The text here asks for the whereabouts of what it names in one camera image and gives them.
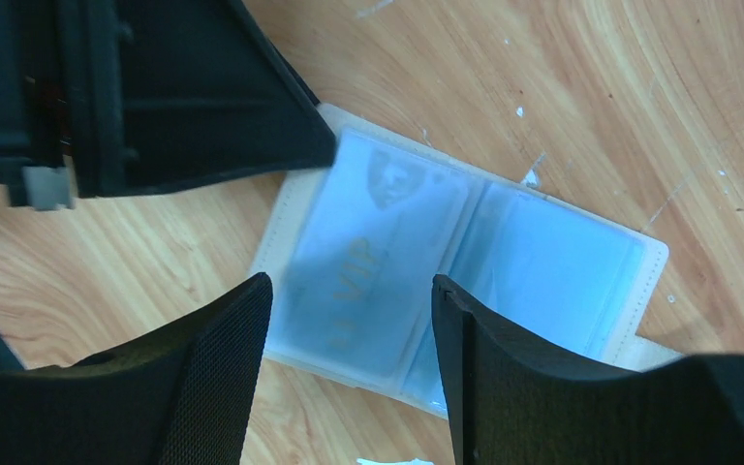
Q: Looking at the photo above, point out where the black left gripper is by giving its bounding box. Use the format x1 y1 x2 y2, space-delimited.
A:
0 1 74 211

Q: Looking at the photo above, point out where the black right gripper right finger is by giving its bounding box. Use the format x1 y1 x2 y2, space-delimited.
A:
432 275 744 464

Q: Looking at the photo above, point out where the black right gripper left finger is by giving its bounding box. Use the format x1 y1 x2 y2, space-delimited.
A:
0 272 273 464

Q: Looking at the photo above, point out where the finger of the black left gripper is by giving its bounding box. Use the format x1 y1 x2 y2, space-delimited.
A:
57 0 336 198

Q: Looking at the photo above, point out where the pale blue VIP card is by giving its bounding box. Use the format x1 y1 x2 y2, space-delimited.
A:
277 142 471 383

